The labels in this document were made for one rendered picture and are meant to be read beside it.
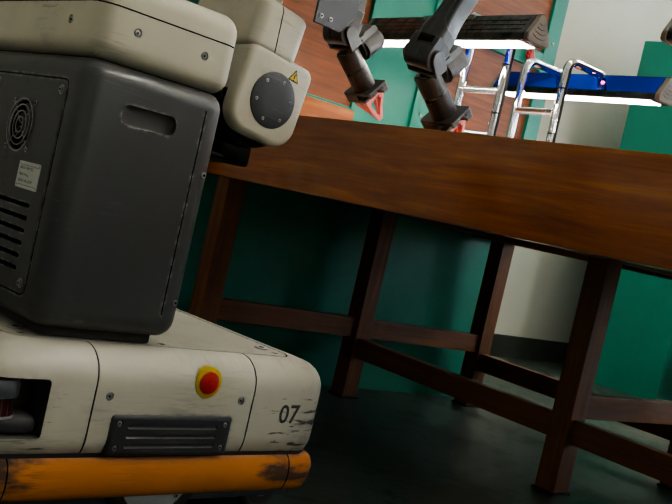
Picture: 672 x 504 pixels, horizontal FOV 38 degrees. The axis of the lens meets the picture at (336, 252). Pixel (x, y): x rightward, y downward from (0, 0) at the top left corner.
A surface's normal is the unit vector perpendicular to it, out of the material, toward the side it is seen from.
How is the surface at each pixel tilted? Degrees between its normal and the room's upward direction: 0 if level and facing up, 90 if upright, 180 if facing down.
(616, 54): 90
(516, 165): 90
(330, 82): 90
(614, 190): 90
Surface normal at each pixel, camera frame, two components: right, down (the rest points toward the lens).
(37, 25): -0.70, -0.14
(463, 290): 0.61, 0.17
